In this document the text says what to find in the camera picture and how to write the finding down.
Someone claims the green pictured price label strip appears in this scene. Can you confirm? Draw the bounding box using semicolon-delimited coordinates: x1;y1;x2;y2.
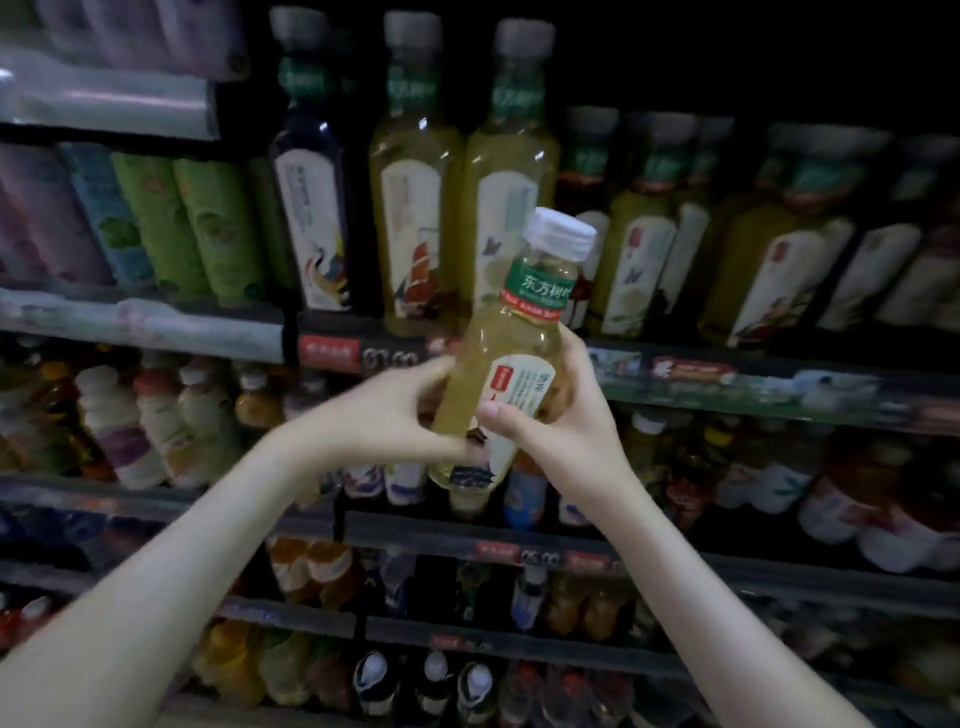
296;311;960;436

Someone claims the person's right hand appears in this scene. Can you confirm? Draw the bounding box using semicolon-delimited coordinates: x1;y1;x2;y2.
476;323;643;519

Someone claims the row of tea juice bottles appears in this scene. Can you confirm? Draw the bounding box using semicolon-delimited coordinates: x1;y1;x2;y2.
337;404;960;575

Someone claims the row of red yellow bottles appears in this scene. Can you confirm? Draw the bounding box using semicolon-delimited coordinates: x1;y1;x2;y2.
0;592;354;710

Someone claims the person's left hand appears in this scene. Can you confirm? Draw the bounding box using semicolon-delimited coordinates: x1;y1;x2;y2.
281;356;489;481

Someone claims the person's right forearm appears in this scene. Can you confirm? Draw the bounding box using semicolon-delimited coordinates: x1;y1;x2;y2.
584;483;875;728

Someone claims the yellow tea bottle tower label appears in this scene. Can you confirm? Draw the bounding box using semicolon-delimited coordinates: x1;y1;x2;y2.
428;207;598;496

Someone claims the person's left forearm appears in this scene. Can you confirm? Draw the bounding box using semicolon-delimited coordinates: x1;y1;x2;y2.
0;434;324;728

